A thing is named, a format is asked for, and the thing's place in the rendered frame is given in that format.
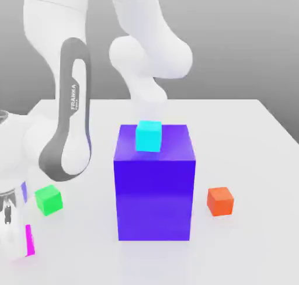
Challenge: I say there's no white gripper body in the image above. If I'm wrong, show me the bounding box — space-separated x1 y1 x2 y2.
0 201 27 260

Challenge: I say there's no small magenta cube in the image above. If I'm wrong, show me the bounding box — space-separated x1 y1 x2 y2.
25 224 36 258

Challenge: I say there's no small green cube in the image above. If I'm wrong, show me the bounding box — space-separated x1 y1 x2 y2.
34 184 64 217

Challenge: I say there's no small cyan cube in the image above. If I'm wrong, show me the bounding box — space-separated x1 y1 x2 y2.
135 120 163 153

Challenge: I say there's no small orange cube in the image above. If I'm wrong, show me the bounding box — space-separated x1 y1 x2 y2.
206 186 235 217

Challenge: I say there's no large blue box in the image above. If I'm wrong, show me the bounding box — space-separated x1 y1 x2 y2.
113 124 196 242

